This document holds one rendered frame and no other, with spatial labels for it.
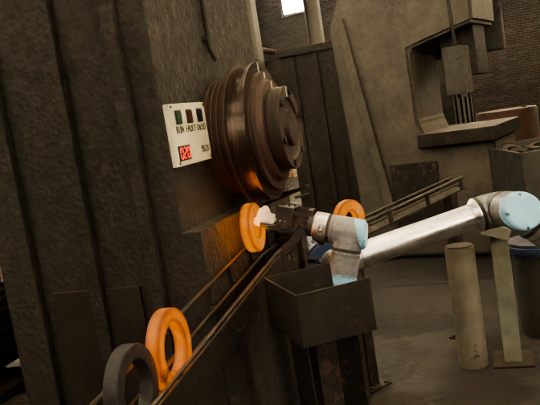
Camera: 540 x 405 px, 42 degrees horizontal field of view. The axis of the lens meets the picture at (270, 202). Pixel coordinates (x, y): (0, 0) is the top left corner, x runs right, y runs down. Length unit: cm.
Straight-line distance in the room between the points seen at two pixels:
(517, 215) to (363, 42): 304
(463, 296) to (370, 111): 237
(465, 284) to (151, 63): 162
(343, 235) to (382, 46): 305
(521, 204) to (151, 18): 122
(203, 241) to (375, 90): 322
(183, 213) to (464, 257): 133
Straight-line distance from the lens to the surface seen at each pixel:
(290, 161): 231
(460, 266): 297
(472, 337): 306
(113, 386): 142
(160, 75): 205
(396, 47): 501
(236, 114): 221
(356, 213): 287
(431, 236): 233
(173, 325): 168
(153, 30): 207
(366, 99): 510
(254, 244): 219
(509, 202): 225
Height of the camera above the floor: 116
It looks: 7 degrees down
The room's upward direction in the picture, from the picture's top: 9 degrees counter-clockwise
